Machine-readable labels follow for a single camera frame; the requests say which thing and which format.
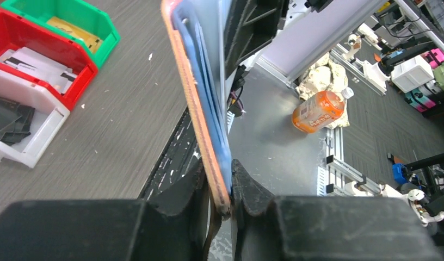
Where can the red plastic bin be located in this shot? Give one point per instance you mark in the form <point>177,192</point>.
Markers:
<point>18,33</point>

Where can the orange drink bottle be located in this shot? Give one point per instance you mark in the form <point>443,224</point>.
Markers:
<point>321,110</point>

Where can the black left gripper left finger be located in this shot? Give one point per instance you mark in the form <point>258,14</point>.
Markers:
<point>167,226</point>

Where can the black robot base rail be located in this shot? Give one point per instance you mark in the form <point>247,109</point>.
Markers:
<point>179,154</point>

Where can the crumpled beige cloth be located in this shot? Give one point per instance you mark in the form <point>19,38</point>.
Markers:
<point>324,75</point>

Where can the gold cards in bin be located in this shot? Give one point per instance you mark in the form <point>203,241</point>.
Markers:
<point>92,41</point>

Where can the light blue card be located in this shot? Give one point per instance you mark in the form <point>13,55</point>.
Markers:
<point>185,20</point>

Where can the tan leather card holder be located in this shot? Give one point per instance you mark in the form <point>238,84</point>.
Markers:
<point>219,198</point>

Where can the grey white cards stack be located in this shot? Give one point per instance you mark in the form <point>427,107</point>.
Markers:
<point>38,66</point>

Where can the pink suitcase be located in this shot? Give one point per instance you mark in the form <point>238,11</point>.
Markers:
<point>434,57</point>

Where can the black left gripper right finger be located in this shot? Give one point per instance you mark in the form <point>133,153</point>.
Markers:
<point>269,227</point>

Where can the green plastic bin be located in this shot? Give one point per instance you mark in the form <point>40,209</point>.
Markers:
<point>76,20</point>

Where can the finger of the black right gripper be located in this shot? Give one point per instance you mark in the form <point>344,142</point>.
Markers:
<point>250,26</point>

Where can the white plastic bin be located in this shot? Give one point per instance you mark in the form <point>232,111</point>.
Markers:
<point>50,114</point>

